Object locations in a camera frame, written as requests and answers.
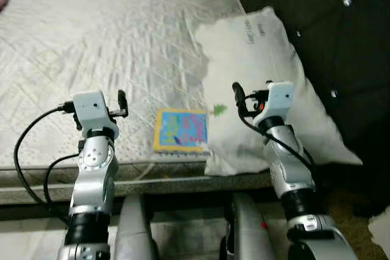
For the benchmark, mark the black bed base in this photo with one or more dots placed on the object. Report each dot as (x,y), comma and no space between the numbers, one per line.
(189,204)

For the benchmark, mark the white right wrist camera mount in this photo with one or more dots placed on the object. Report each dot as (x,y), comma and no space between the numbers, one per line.
(277,101)

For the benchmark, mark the white torn cardboard piece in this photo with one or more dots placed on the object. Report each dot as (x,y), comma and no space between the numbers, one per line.
(381,235)

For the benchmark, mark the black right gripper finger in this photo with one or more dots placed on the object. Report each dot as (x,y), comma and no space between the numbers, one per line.
(239,95)

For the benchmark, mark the black tufted headboard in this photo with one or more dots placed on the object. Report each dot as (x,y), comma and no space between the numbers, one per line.
(341,41)

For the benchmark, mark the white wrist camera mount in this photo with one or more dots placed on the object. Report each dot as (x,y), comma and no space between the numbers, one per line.
(277,101)
(94,111)

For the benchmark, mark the grey patterned mattress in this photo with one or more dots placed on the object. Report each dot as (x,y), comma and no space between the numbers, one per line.
(91,41)

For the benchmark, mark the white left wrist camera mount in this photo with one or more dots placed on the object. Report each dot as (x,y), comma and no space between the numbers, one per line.
(94,111)

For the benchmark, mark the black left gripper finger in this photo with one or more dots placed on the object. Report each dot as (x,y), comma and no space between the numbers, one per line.
(122,100)

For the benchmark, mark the white pillow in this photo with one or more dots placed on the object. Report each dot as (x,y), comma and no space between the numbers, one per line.
(262,47)

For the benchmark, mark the brown floor mat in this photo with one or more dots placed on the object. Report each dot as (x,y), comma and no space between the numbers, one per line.
(347,223)

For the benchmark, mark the colourful children's picture book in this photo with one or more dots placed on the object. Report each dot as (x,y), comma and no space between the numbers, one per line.
(180,131)

